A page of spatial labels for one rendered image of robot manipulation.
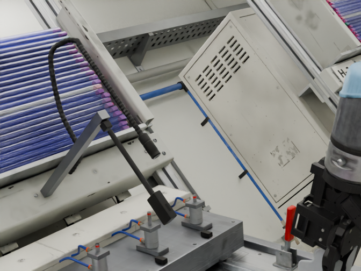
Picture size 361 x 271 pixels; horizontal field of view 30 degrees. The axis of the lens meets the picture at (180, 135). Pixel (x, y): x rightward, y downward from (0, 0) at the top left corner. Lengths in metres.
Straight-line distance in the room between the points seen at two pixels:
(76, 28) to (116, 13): 2.56
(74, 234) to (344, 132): 0.48
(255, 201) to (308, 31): 1.73
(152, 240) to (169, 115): 2.60
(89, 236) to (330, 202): 0.40
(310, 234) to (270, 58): 1.12
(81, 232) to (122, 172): 0.17
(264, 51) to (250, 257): 0.98
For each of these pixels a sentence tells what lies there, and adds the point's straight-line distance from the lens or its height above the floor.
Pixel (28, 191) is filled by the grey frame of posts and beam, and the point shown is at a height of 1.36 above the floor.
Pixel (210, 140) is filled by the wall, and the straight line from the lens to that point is 3.71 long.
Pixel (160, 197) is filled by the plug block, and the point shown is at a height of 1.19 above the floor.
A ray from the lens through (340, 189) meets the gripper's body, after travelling 0.93.
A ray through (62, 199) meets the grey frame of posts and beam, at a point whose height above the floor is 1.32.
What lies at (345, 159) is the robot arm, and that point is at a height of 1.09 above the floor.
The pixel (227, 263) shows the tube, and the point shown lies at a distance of 1.14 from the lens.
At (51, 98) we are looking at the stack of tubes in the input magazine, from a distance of 1.25.
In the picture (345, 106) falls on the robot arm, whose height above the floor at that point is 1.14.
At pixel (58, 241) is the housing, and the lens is 1.12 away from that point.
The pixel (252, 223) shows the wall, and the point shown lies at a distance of 3.55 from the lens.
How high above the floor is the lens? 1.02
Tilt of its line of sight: 14 degrees up
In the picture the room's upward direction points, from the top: 35 degrees counter-clockwise
